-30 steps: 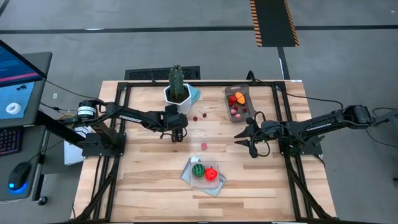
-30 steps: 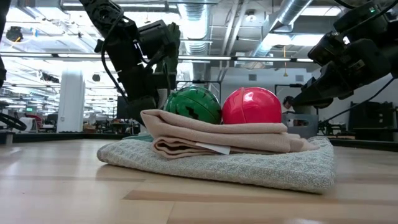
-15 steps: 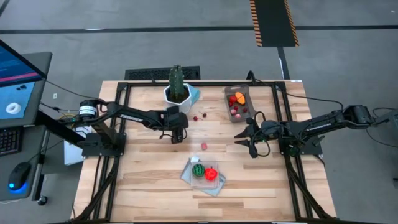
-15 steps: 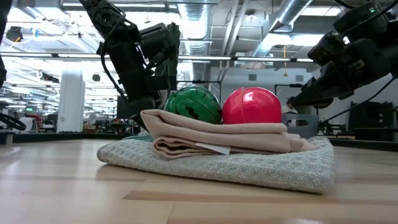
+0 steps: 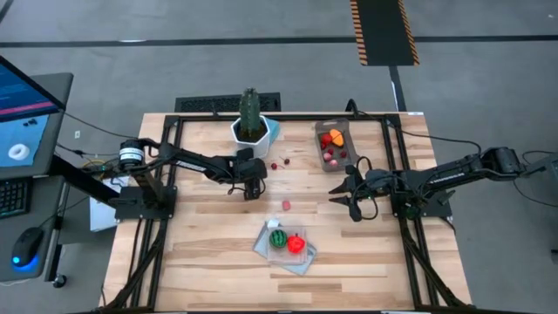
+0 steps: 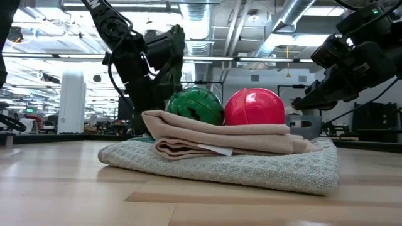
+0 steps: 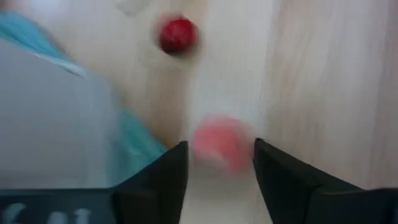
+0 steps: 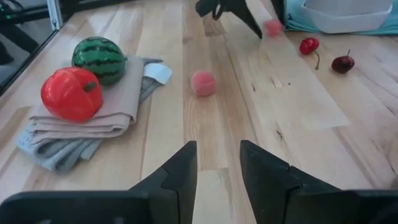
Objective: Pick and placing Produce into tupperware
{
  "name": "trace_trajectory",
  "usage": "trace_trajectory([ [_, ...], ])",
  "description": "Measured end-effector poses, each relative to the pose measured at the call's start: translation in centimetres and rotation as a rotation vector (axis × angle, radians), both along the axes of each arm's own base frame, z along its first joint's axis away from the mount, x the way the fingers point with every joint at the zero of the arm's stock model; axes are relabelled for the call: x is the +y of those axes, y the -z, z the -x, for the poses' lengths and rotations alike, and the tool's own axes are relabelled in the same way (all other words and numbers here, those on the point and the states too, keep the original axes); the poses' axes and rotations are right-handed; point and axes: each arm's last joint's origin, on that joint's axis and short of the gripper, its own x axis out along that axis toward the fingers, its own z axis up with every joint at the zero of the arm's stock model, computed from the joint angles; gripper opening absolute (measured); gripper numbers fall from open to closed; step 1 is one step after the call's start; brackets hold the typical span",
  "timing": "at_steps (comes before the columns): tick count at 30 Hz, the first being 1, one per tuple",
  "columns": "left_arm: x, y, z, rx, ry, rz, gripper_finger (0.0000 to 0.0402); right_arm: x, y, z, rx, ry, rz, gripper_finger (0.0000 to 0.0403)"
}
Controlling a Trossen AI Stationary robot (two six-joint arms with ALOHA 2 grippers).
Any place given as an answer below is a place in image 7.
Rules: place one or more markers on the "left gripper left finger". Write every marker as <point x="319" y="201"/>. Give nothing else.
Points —
<point x="155" y="193"/>

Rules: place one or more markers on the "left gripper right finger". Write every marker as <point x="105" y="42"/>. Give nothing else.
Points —
<point x="304" y="196"/>

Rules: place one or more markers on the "pink toy peach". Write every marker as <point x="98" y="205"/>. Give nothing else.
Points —
<point x="222" y="143"/>

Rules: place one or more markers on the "red toy cherry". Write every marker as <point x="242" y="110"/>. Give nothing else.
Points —
<point x="178" y="35"/>

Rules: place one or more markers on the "teal cloth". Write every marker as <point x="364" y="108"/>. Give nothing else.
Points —
<point x="18" y="31"/>

